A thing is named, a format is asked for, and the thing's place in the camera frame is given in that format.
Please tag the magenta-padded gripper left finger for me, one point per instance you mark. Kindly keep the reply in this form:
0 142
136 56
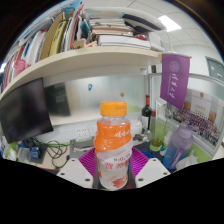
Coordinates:
73 171

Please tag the translucent purple water jug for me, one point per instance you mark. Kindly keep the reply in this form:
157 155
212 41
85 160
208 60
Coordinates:
178 146

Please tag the white wall socket row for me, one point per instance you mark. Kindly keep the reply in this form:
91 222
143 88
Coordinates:
81 132

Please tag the group photo poster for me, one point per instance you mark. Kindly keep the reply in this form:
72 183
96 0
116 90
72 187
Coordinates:
203 116

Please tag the glass with yellow liquid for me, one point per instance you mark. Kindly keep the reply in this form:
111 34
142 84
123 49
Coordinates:
156 144

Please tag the white lidded pot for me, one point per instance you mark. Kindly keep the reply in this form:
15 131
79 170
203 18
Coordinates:
136 128

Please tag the small blue box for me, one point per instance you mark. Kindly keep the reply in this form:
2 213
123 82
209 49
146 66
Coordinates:
35 153

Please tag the white plastic bottle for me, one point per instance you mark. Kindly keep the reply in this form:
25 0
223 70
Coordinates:
165 143

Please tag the black computer monitor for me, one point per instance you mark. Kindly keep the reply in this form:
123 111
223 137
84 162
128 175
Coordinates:
23 113

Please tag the white ceiling light panels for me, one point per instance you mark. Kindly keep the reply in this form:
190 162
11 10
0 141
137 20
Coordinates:
169 23

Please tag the purple pennant flag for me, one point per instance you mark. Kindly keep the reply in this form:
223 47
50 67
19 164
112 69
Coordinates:
175 80

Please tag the white tissue pack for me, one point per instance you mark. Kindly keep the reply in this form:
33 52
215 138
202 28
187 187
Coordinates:
186 161

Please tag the beige shelf with books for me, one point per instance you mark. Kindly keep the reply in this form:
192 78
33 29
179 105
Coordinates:
83 60

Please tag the dark wine bottle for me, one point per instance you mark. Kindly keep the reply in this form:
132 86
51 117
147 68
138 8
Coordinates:
146 115

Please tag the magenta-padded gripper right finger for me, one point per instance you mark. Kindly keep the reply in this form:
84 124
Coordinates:
153 171

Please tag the orange-capped drink bottle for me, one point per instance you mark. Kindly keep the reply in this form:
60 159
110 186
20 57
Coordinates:
111 133

